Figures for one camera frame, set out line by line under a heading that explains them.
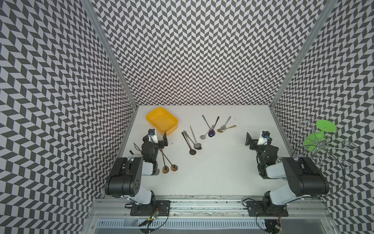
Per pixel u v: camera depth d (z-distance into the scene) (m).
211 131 1.02
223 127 1.04
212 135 1.01
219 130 1.05
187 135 1.02
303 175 0.47
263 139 0.76
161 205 0.74
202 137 1.00
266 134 0.74
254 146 0.82
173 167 0.87
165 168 0.86
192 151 0.94
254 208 0.75
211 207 0.76
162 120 1.10
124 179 0.45
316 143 0.64
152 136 0.77
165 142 0.84
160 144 0.81
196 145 0.95
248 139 0.88
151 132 0.76
